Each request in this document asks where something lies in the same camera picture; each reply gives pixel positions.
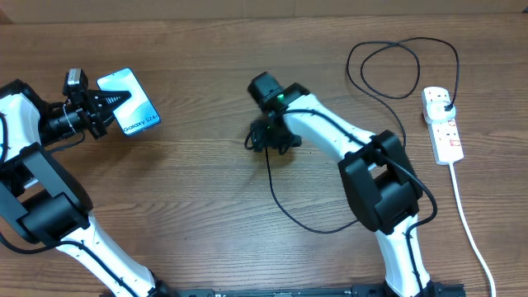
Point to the blue screen Galaxy smartphone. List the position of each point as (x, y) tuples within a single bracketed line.
[(136, 113)]

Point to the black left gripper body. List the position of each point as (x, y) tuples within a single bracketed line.
[(87, 115)]

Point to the white charger plug adapter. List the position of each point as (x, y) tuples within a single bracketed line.
[(437, 112)]

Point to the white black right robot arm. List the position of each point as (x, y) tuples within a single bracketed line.
[(382, 189)]

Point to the white power strip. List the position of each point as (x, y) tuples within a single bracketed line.
[(444, 137)]

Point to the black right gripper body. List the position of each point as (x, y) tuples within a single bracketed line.
[(267, 137)]

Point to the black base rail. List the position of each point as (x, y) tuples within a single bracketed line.
[(288, 293)]

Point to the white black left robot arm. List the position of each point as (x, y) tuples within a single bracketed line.
[(43, 202)]

